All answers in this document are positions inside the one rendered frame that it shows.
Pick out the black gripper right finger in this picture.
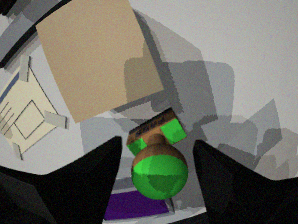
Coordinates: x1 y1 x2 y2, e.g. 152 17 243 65
193 139 298 224

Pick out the cream inspection card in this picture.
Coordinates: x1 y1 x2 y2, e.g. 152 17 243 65
0 55 67 160

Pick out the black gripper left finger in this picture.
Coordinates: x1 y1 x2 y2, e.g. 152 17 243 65
0 136 122 224

